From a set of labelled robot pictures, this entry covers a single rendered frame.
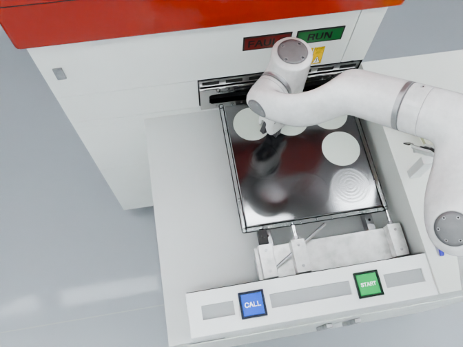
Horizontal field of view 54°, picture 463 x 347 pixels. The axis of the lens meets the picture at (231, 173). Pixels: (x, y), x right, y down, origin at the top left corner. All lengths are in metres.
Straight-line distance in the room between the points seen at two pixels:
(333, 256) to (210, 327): 0.35
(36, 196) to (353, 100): 1.68
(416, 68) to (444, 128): 0.56
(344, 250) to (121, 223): 1.20
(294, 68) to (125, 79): 0.45
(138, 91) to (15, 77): 1.45
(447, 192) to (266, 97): 0.37
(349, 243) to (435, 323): 1.07
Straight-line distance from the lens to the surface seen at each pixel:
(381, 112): 0.85
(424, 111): 0.82
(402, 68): 1.34
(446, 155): 0.80
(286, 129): 1.22
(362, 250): 1.17
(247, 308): 1.01
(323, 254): 1.14
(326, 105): 0.88
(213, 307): 1.01
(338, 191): 1.18
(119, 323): 2.01
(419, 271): 1.12
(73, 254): 2.11
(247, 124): 1.22
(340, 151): 1.23
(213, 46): 1.10
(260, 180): 1.15
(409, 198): 1.15
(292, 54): 0.93
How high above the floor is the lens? 1.96
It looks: 67 degrees down
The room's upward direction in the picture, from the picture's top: 4 degrees clockwise
